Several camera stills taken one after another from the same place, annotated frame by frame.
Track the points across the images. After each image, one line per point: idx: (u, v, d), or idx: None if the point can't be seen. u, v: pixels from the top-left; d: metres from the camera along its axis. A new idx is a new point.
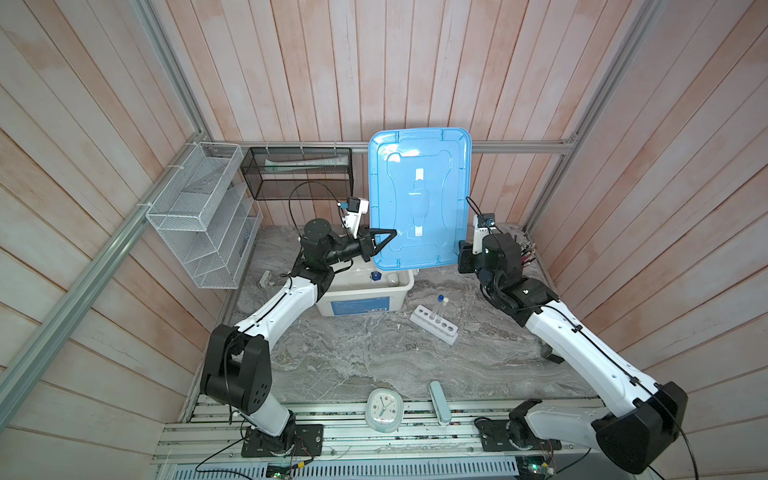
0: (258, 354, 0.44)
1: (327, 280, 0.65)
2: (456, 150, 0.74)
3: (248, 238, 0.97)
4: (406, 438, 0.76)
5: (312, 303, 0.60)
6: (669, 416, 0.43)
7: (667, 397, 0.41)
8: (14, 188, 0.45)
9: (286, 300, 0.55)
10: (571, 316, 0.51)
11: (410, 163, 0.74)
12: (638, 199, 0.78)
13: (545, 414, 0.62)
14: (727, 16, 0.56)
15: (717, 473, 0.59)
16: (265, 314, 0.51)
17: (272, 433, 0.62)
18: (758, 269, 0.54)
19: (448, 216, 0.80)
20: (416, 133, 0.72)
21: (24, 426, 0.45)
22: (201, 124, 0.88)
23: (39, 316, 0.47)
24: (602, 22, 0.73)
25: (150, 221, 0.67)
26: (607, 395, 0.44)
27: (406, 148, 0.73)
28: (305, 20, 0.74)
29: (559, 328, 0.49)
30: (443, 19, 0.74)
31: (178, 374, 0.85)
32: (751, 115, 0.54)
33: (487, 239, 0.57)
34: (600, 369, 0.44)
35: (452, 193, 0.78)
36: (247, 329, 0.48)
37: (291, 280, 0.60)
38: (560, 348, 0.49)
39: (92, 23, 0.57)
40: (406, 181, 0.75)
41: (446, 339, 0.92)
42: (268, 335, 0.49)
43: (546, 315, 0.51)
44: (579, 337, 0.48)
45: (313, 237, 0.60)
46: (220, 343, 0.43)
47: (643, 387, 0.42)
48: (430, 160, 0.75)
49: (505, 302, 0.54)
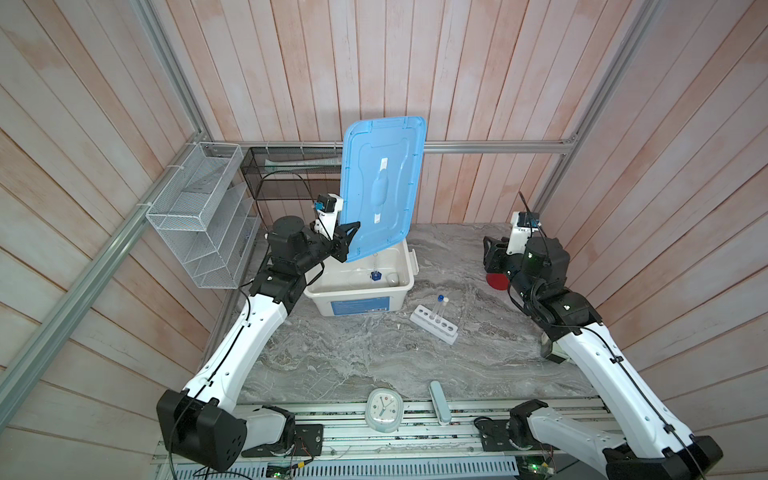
0: (214, 424, 0.38)
1: (294, 288, 0.53)
2: (414, 136, 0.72)
3: (248, 238, 0.97)
4: (406, 438, 0.76)
5: (281, 321, 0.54)
6: (697, 470, 0.41)
7: (703, 454, 0.38)
8: (13, 188, 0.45)
9: (244, 337, 0.46)
10: (612, 344, 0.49)
11: (377, 153, 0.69)
12: (638, 199, 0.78)
13: (548, 422, 0.61)
14: (727, 16, 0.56)
15: (718, 473, 0.59)
16: (219, 365, 0.43)
17: (270, 440, 0.62)
18: (758, 269, 0.54)
19: (403, 199, 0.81)
20: (384, 123, 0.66)
21: (24, 426, 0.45)
22: (201, 124, 0.88)
23: (38, 316, 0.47)
24: (602, 22, 0.73)
25: (150, 221, 0.67)
26: (633, 433, 0.41)
27: (377, 139, 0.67)
28: (304, 20, 0.74)
29: (596, 355, 0.45)
30: (444, 19, 0.74)
31: (178, 374, 0.85)
32: (751, 115, 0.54)
33: (535, 243, 0.51)
34: (632, 409, 0.41)
35: (408, 178, 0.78)
36: (198, 393, 0.40)
37: (249, 305, 0.50)
38: (589, 372, 0.46)
39: (91, 22, 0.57)
40: (372, 172, 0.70)
41: (446, 339, 0.92)
42: (224, 395, 0.41)
43: (586, 339, 0.46)
44: (617, 369, 0.44)
45: (281, 236, 0.51)
46: (167, 413, 0.39)
47: (678, 437, 0.39)
48: (393, 148, 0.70)
49: (542, 314, 0.50)
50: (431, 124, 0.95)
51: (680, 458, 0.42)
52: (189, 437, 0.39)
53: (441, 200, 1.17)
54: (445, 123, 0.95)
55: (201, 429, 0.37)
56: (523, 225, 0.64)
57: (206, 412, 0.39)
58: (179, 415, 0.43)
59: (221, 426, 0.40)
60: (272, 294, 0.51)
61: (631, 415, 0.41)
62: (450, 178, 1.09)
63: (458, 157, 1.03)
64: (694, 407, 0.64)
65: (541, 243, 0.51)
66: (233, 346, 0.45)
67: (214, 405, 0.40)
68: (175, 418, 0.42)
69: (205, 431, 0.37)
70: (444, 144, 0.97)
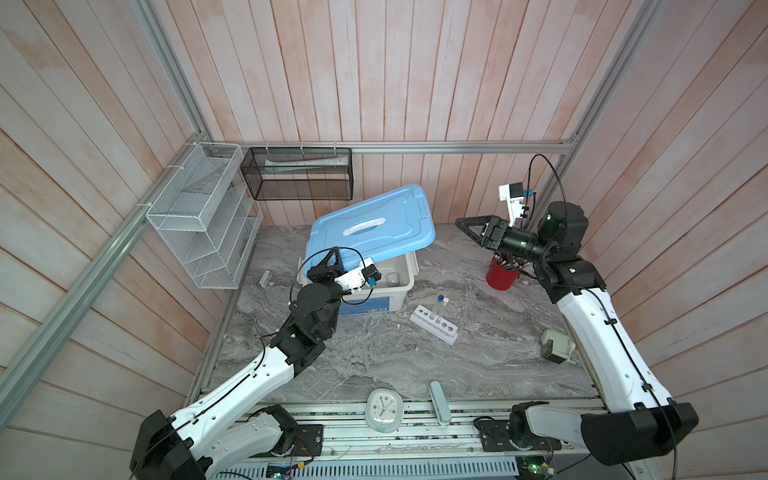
0: (177, 467, 0.38)
1: (310, 353, 0.54)
2: (403, 197, 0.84)
3: (248, 238, 0.97)
4: (406, 438, 0.76)
5: (285, 381, 0.53)
6: (667, 430, 0.42)
7: (675, 415, 0.39)
8: (14, 188, 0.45)
9: (245, 386, 0.47)
10: (610, 308, 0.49)
11: (392, 228, 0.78)
12: (638, 199, 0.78)
13: (543, 409, 0.62)
14: (726, 16, 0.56)
15: (718, 474, 0.60)
16: (209, 406, 0.44)
17: (262, 450, 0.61)
18: (758, 269, 0.54)
19: (361, 209, 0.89)
20: (418, 225, 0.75)
21: (24, 426, 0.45)
22: (201, 124, 0.88)
23: (38, 316, 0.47)
24: (602, 22, 0.73)
25: (150, 221, 0.67)
26: (609, 388, 0.43)
27: (402, 230, 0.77)
28: (304, 20, 0.74)
29: (591, 314, 0.47)
30: (443, 20, 0.74)
31: (178, 374, 0.85)
32: (750, 116, 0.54)
33: (556, 205, 0.51)
34: (615, 365, 0.43)
35: (375, 206, 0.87)
36: (180, 427, 0.41)
37: (263, 355, 0.52)
38: (580, 332, 0.48)
39: (91, 21, 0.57)
40: (379, 232, 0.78)
41: (446, 339, 0.92)
42: (200, 438, 0.41)
43: (583, 299, 0.48)
44: (608, 329, 0.45)
45: (301, 309, 0.50)
46: (146, 435, 0.40)
47: (654, 395, 0.40)
48: (399, 219, 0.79)
49: (546, 275, 0.52)
50: (430, 124, 0.95)
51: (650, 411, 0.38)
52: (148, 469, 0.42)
53: (441, 200, 1.17)
54: (445, 123, 0.95)
55: (164, 469, 0.38)
56: (515, 197, 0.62)
57: (176, 450, 0.39)
58: (154, 441, 0.44)
59: (179, 473, 0.39)
60: (288, 353, 0.53)
61: (612, 371, 0.43)
62: (449, 178, 1.09)
63: (458, 157, 1.03)
64: (695, 407, 0.64)
65: (564, 205, 0.51)
66: (232, 391, 0.46)
67: (185, 445, 0.40)
68: (148, 445, 0.43)
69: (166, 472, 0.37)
70: (444, 144, 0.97)
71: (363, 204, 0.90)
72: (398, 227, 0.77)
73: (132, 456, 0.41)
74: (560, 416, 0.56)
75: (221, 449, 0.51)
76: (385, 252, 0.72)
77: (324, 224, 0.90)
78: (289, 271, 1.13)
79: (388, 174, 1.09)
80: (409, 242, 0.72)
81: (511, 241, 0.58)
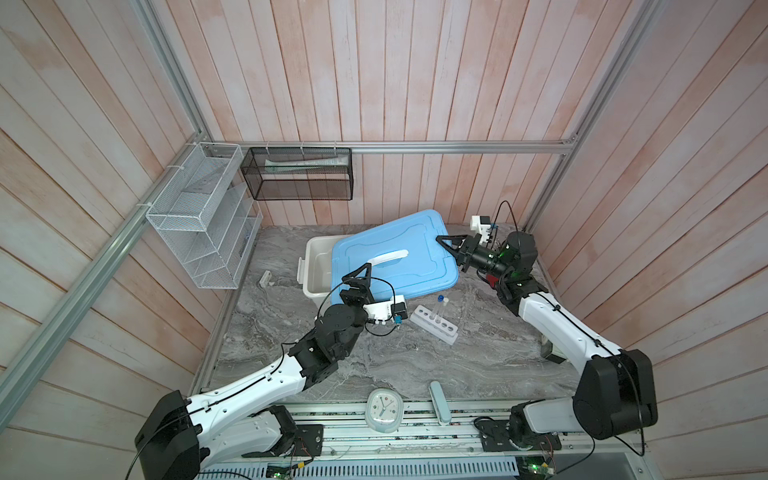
0: (184, 451, 0.39)
1: (323, 372, 0.55)
2: (423, 226, 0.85)
3: (248, 238, 0.97)
4: (406, 438, 0.76)
5: (293, 392, 0.54)
6: (629, 379, 0.47)
7: (633, 365, 0.44)
8: (14, 188, 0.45)
9: (259, 386, 0.49)
10: (552, 298, 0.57)
11: (417, 263, 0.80)
12: (638, 199, 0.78)
13: (541, 403, 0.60)
14: (727, 16, 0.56)
15: (718, 474, 0.60)
16: (223, 398, 0.46)
17: (261, 449, 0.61)
18: (758, 269, 0.54)
19: (380, 233, 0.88)
20: (441, 266, 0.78)
21: (24, 426, 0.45)
22: (201, 124, 0.88)
23: (38, 316, 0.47)
24: (602, 22, 0.73)
25: (150, 221, 0.67)
26: (574, 356, 0.49)
27: (427, 266, 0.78)
28: (304, 20, 0.74)
29: (541, 307, 0.57)
30: (443, 20, 0.74)
31: (178, 374, 0.85)
32: (749, 116, 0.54)
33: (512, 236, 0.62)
34: (570, 336, 0.50)
35: (394, 231, 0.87)
36: (193, 411, 0.43)
37: (281, 362, 0.53)
38: (542, 326, 0.57)
39: (90, 20, 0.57)
40: (405, 266, 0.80)
41: (446, 339, 0.92)
42: (209, 428, 0.43)
43: (531, 301, 0.59)
44: (558, 314, 0.55)
45: (325, 327, 0.53)
46: (159, 416, 0.41)
47: (605, 347, 0.47)
48: (422, 253, 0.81)
49: (503, 292, 0.64)
50: (431, 124, 0.95)
51: (608, 360, 0.46)
52: (152, 448, 0.43)
53: (442, 200, 1.17)
54: (445, 123, 0.95)
55: (169, 451, 0.39)
56: (484, 223, 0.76)
57: (185, 434, 0.40)
58: (164, 423, 0.46)
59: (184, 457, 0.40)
60: (304, 365, 0.54)
61: (570, 339, 0.50)
62: (449, 178, 1.09)
63: (458, 157, 1.03)
64: (694, 406, 0.64)
65: (520, 235, 0.62)
66: (245, 389, 0.48)
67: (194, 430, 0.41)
68: (159, 424, 0.45)
69: (171, 454, 0.39)
70: (444, 144, 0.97)
71: (383, 227, 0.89)
72: (423, 262, 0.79)
73: (140, 430, 0.43)
74: (556, 404, 0.57)
75: (220, 442, 0.51)
76: (413, 292, 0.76)
77: (345, 248, 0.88)
78: (289, 271, 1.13)
79: (388, 174, 1.09)
80: (433, 283, 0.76)
81: (478, 258, 0.69)
